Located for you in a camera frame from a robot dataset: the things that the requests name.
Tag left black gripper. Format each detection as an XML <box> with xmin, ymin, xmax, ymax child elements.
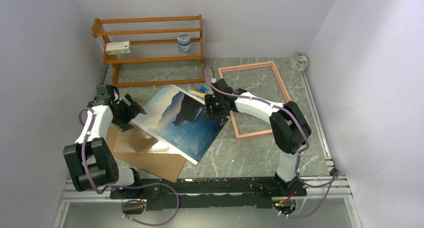
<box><xmin>111</xmin><ymin>94</ymin><xmax>146</xmax><ymax>132</ymax></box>

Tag mountain landscape photo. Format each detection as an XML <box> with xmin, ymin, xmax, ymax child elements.
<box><xmin>132</xmin><ymin>85</ymin><xmax>225</xmax><ymax>165</ymax></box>

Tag pink picture frame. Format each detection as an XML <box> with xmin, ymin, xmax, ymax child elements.
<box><xmin>217</xmin><ymin>61</ymin><xmax>291</xmax><ymax>139</ymax></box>

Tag clear acrylic sheet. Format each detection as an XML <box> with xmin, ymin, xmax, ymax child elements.
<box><xmin>107</xmin><ymin>125</ymin><xmax>169</xmax><ymax>154</ymax></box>

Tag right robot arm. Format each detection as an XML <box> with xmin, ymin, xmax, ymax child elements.
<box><xmin>204</xmin><ymin>78</ymin><xmax>312</xmax><ymax>196</ymax></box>

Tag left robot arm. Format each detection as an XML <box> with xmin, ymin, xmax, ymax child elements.
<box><xmin>63</xmin><ymin>84</ymin><xmax>146</xmax><ymax>198</ymax></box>

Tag brown backing board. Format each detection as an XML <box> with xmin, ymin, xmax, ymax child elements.
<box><xmin>105</xmin><ymin>123</ymin><xmax>186</xmax><ymax>183</ymax></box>

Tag white green cardboard box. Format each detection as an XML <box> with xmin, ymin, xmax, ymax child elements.
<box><xmin>105</xmin><ymin>41</ymin><xmax>132</xmax><ymax>55</ymax></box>

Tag wooden shelf rack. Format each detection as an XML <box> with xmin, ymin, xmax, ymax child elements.
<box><xmin>91</xmin><ymin>14</ymin><xmax>205</xmax><ymax>87</ymax></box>

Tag small blue white jar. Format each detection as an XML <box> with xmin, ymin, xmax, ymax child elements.
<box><xmin>177</xmin><ymin>33</ymin><xmax>191</xmax><ymax>52</ymax></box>

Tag clear tape roll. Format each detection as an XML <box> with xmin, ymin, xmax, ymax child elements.
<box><xmin>290</xmin><ymin>52</ymin><xmax>311</xmax><ymax>72</ymax></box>

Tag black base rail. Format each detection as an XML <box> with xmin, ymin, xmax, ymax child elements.
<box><xmin>109</xmin><ymin>176</ymin><xmax>307</xmax><ymax>211</ymax></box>

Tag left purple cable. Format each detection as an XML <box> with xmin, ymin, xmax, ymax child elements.
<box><xmin>78</xmin><ymin>107</ymin><xmax>180</xmax><ymax>227</ymax></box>

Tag purple cable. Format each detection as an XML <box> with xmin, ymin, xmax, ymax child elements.
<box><xmin>204</xmin><ymin>65</ymin><xmax>341</xmax><ymax>220</ymax></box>
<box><xmin>78</xmin><ymin>107</ymin><xmax>180</xmax><ymax>227</ymax></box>

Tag aluminium extrusion frame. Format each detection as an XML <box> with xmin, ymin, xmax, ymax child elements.
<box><xmin>53</xmin><ymin>176</ymin><xmax>362</xmax><ymax>228</ymax></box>

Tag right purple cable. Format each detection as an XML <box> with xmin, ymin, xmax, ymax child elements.
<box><xmin>204</xmin><ymin>65</ymin><xmax>341</xmax><ymax>220</ymax></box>

